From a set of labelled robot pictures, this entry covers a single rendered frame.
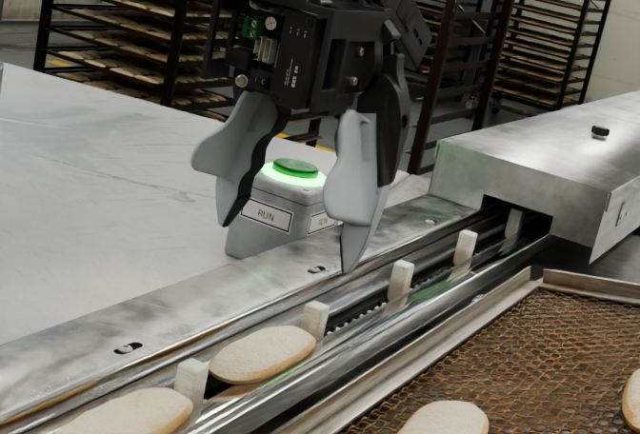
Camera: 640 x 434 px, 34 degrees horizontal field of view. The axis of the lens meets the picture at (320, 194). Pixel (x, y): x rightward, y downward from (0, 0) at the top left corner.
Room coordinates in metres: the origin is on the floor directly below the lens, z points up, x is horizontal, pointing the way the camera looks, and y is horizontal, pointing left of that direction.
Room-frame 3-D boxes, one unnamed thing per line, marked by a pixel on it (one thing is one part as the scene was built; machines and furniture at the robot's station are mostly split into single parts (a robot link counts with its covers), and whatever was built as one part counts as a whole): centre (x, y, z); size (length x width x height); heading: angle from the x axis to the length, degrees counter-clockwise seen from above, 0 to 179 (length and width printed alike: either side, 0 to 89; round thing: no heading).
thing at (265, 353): (0.60, 0.01, 0.86); 0.10 x 0.04 x 0.01; 154
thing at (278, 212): (0.87, 0.02, 0.84); 0.08 x 0.08 x 0.11; 64
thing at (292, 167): (0.87, 0.02, 0.90); 0.04 x 0.04 x 0.02
